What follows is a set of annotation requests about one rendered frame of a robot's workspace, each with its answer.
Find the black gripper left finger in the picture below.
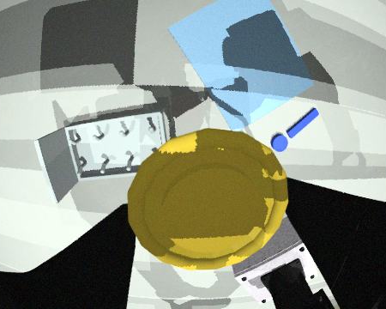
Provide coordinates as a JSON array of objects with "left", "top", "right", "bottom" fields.
[{"left": 0, "top": 203, "right": 136, "bottom": 309}]

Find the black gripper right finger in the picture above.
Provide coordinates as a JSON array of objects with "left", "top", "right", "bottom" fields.
[{"left": 286, "top": 178, "right": 386, "bottom": 309}]

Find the yellow plate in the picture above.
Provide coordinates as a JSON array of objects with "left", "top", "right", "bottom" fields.
[{"left": 127, "top": 127, "right": 289, "bottom": 270}]

